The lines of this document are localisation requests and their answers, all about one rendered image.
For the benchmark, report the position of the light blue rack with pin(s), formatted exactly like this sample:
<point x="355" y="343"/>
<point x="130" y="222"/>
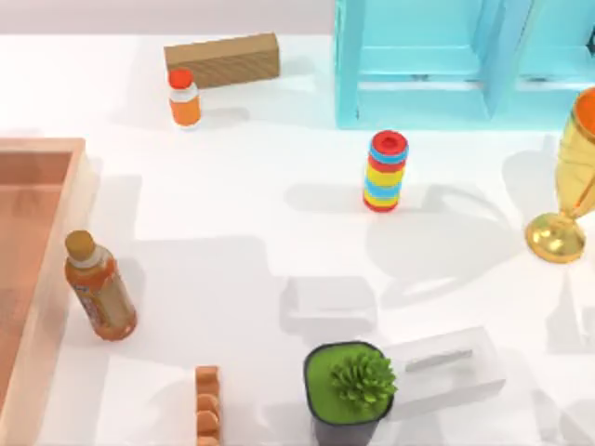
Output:
<point x="418" y="93"/>

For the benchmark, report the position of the white tissue box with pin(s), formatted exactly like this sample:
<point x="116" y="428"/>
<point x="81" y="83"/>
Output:
<point x="441" y="371"/>

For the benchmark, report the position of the salmon-coloured shallow box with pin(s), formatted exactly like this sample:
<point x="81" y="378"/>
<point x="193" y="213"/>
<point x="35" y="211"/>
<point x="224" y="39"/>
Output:
<point x="28" y="260"/>

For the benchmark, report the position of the small orange bottle red cap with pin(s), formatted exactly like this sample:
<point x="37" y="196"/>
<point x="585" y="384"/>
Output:
<point x="184" y="103"/>

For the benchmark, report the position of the black pot with green plant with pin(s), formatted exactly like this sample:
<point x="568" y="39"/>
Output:
<point x="348" y="395"/>

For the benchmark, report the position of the stack of coloured rings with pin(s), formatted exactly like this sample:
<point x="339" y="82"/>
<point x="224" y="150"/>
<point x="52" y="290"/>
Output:
<point x="386" y="172"/>

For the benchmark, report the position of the orange notched holder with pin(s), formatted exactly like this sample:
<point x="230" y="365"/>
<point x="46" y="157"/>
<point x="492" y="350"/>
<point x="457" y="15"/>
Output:
<point x="207" y="404"/>

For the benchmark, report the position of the brown wooden block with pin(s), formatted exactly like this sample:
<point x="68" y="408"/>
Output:
<point x="223" y="59"/>

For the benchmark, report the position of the gold trophy cup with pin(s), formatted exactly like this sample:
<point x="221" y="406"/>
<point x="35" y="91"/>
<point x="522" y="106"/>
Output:
<point x="574" y="167"/>

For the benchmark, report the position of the orange bottle with brown cap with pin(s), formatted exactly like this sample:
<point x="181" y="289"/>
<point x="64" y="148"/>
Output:
<point x="100" y="292"/>

